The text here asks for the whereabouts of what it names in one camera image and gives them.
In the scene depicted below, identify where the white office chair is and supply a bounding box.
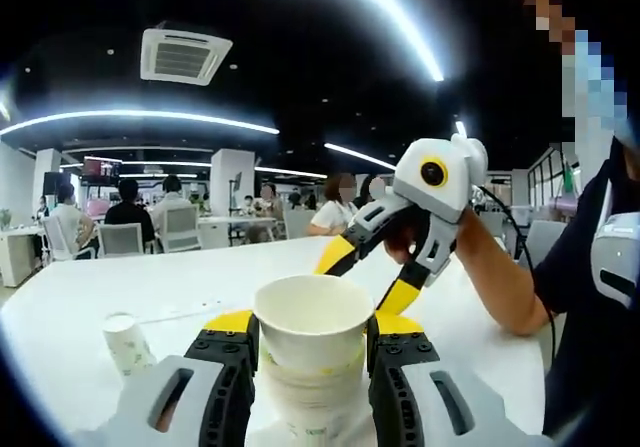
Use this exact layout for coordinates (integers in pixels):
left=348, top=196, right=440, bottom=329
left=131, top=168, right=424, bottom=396
left=42, top=215, right=96, bottom=262
left=160, top=205, right=201, bottom=253
left=97, top=222, right=146, bottom=258

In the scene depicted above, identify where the white table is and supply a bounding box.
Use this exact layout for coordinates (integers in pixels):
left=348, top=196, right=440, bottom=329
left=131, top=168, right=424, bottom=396
left=0, top=235, right=546, bottom=447

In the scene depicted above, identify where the person's right hand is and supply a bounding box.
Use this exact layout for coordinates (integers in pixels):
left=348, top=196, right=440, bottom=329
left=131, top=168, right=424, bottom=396
left=383, top=206, right=431, bottom=267

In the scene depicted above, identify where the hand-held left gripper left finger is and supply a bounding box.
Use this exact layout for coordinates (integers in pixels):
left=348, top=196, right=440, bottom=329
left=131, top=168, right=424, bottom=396
left=74, top=309, right=261, bottom=447

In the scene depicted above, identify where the grey office chair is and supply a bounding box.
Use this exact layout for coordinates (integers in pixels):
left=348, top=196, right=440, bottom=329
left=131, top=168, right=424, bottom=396
left=524, top=219, right=566, bottom=268

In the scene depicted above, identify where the ceiling air conditioner unit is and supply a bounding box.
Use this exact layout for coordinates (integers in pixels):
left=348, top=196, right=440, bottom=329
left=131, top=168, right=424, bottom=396
left=139, top=26, right=235, bottom=87

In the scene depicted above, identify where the nested paper cup stack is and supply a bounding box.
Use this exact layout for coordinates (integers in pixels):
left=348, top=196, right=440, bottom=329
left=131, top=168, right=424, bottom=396
left=257, top=344, right=371, bottom=447

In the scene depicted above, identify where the printed paper cup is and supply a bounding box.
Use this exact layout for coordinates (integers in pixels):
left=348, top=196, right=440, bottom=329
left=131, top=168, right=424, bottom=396
left=252, top=274, right=376, bottom=371
left=102, top=311, right=159, bottom=377

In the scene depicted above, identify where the black monitor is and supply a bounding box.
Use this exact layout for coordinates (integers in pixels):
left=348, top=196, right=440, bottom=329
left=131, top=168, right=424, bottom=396
left=43, top=171, right=72, bottom=194

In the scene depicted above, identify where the wall screen with red picture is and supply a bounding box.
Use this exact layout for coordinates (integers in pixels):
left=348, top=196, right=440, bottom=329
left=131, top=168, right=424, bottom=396
left=82, top=155, right=124, bottom=178

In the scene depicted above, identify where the black tripod stand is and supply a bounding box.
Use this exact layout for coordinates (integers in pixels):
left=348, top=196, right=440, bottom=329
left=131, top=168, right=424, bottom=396
left=228, top=171, right=244, bottom=218

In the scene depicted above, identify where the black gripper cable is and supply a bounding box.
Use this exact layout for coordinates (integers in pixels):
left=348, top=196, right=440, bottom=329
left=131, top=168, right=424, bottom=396
left=469, top=184, right=559, bottom=363

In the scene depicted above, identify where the white grey worn device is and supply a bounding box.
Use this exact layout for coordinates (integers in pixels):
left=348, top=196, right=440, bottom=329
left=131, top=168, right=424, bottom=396
left=592, top=211, right=640, bottom=311

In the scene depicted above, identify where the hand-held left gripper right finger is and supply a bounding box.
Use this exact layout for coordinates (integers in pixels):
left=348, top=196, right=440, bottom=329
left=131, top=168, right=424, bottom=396
left=365, top=310, right=554, bottom=447

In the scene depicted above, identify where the white low cabinet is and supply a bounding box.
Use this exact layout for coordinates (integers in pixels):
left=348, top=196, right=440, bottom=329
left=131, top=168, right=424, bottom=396
left=0, top=226, right=46, bottom=288

